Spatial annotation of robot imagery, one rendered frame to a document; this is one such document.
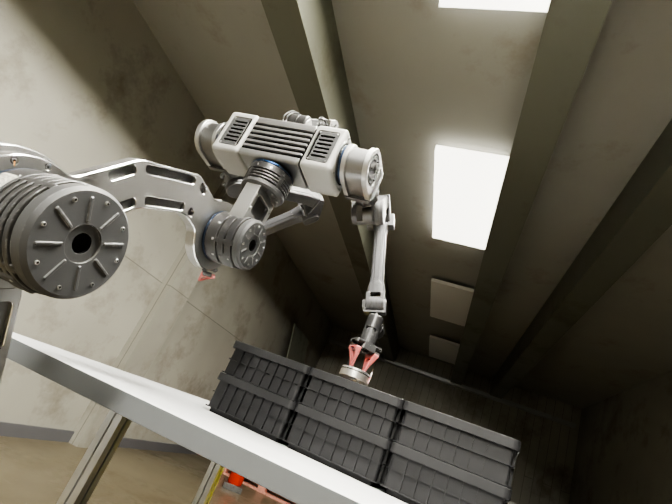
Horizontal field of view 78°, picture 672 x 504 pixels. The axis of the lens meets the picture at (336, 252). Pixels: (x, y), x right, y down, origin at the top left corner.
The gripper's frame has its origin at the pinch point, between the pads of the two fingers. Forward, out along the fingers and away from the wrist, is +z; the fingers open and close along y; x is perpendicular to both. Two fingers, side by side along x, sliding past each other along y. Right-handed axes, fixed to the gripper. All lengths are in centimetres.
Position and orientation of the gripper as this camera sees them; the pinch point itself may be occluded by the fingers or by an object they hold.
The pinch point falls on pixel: (357, 368)
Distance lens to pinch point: 147.8
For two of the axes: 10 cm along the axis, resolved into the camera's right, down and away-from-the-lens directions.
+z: -3.7, 8.4, -4.0
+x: 3.9, -2.5, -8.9
